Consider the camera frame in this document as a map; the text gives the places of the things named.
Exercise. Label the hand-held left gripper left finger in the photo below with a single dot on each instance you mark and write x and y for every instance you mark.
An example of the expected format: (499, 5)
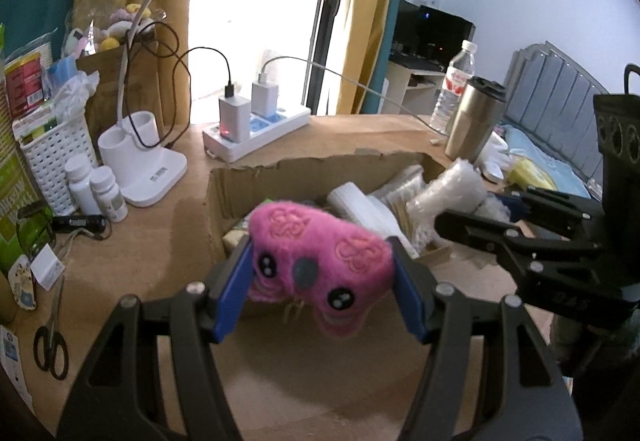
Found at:
(231, 293)

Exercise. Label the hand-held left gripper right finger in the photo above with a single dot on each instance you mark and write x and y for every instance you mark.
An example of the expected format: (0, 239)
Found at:
(407, 301)

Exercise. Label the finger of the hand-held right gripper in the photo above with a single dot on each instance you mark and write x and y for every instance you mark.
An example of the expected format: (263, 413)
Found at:
(545, 208)
(480, 231)

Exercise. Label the pink plush toy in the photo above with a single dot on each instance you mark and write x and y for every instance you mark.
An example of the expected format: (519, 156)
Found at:
(325, 261)

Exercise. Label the cardboard box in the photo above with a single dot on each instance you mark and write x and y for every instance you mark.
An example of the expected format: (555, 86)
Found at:
(235, 181)

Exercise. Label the yellow packet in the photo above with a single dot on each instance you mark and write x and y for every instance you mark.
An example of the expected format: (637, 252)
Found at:
(532, 173)

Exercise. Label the white bubble wrap bundle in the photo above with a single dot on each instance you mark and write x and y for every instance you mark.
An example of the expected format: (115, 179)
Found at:
(445, 196)

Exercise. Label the pack of cotton swabs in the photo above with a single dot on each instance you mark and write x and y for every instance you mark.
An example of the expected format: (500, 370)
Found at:
(400, 191)

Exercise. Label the white paper roll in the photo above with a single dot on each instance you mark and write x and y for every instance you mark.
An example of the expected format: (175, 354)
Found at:
(367, 213)

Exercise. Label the grey bed headboard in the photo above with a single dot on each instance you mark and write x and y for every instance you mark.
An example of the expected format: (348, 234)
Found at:
(555, 111)

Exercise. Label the steel tumbler with black lid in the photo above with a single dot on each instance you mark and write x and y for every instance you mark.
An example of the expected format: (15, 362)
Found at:
(472, 121)

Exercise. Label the clear water bottle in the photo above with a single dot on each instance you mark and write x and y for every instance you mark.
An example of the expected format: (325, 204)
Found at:
(455, 86)

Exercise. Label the white desk lamp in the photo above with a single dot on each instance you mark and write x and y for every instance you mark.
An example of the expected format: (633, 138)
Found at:
(145, 171)

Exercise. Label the white pill bottle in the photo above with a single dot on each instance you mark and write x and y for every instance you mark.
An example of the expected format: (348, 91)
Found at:
(107, 198)
(80, 186)

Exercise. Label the white side cabinet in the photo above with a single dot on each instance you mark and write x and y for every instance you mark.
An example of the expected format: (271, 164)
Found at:
(412, 86)

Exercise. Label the white power strip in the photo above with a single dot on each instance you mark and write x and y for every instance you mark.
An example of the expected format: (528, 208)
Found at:
(265, 131)

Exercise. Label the black flashlight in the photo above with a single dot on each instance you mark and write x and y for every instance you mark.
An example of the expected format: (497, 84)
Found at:
(80, 223)

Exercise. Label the white charger with red light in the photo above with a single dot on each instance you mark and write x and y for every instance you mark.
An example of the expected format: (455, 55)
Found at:
(234, 118)

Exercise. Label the small white paper box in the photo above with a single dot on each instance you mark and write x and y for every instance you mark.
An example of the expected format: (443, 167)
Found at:
(47, 266)

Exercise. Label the black scissors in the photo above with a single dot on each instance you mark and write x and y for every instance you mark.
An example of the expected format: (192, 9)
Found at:
(52, 346)

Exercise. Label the white charger plug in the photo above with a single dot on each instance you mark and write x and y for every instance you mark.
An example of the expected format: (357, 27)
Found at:
(264, 98)

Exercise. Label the black monitor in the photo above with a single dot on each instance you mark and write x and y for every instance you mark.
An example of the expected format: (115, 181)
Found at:
(440, 36)

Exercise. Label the green glasses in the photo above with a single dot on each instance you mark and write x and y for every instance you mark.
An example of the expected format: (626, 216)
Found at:
(35, 231)

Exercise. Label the cartoon sticker card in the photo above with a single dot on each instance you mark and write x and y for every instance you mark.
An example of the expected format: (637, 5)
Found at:
(22, 281)

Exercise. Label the white plastic basket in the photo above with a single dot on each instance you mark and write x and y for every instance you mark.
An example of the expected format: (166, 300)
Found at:
(55, 161)

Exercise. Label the brown paper bag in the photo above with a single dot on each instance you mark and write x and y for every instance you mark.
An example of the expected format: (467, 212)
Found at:
(107, 91)

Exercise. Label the green carton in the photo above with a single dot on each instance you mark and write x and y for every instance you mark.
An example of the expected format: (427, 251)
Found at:
(12, 201)

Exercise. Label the crumpled white plastic bag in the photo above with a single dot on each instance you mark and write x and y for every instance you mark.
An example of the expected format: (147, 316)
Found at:
(77, 93)

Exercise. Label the blue face mask pack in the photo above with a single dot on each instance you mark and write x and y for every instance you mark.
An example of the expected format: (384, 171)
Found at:
(62, 71)

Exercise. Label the bag of small plush toys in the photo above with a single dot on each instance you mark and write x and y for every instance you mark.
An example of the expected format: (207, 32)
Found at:
(117, 26)

